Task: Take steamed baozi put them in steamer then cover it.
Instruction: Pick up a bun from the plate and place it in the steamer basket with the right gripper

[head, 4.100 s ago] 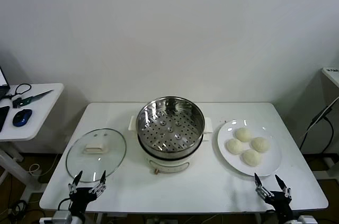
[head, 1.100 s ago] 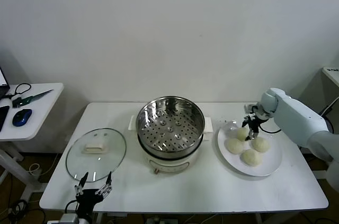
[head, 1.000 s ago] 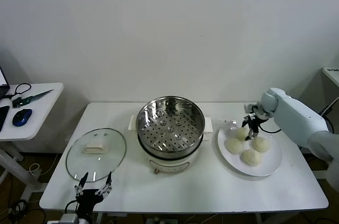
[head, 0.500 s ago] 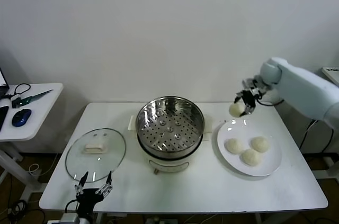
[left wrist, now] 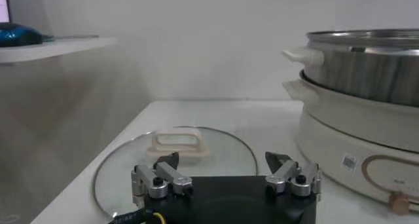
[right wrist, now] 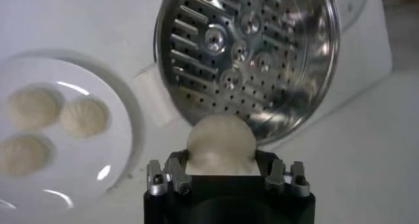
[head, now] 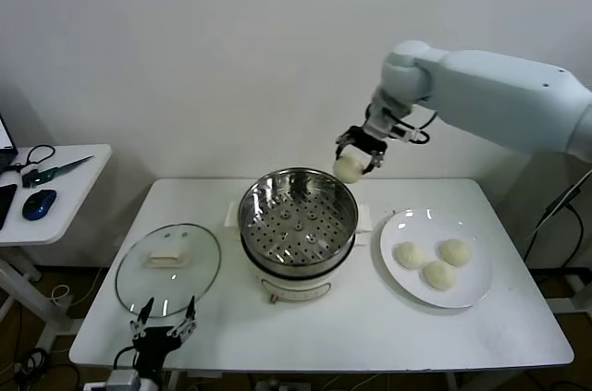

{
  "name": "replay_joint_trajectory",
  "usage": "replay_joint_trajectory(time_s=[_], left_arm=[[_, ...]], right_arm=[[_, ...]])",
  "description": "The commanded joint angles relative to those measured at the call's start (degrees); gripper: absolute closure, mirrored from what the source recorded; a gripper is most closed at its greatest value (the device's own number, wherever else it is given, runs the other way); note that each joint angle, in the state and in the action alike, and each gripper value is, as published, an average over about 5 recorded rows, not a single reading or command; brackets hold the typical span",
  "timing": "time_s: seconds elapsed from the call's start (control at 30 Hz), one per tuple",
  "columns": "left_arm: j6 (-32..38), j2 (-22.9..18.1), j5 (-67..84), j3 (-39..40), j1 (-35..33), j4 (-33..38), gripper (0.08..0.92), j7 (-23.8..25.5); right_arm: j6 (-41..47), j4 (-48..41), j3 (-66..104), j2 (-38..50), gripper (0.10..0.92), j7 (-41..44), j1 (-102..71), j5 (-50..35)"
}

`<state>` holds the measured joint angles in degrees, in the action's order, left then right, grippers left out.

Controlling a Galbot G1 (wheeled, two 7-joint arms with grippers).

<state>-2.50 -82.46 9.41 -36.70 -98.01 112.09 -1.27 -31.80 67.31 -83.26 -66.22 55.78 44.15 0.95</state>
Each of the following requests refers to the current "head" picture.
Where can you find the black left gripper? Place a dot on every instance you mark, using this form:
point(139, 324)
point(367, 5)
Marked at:
point(152, 348)

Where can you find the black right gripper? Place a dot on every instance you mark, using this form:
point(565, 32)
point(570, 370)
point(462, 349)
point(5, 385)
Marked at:
point(367, 141)

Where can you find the white steamed baozi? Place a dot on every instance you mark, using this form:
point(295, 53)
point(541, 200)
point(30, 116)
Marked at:
point(348, 169)
point(454, 252)
point(439, 275)
point(410, 256)

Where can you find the perforated steel steamer basket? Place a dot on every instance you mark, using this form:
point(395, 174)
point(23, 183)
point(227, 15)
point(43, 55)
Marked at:
point(298, 224)

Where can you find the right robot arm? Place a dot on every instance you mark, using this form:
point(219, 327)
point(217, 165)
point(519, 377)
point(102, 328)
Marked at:
point(485, 95)

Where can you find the black smartphone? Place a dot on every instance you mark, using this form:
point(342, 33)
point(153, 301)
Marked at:
point(5, 204)

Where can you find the white oval plate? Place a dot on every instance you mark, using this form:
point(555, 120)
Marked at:
point(476, 289)

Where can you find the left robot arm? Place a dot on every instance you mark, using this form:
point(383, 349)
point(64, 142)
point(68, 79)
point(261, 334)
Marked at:
point(148, 381)

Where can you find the white electric cooking pot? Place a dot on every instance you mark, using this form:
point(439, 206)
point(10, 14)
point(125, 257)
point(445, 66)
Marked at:
point(296, 287)

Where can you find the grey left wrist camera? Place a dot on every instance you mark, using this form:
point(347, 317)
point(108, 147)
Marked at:
point(122, 381)

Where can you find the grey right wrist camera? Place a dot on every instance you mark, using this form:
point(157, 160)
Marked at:
point(409, 134)

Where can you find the round glass pot lid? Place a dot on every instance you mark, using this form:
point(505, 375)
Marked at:
point(166, 258)

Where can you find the computer monitor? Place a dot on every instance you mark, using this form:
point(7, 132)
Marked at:
point(4, 150)

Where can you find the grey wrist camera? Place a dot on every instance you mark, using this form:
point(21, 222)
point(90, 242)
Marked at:
point(409, 134)
point(122, 381)

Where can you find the white side table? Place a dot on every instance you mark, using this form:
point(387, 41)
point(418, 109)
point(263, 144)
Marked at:
point(69, 206)

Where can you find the blue computer mouse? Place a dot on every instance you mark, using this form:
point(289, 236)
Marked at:
point(39, 204)

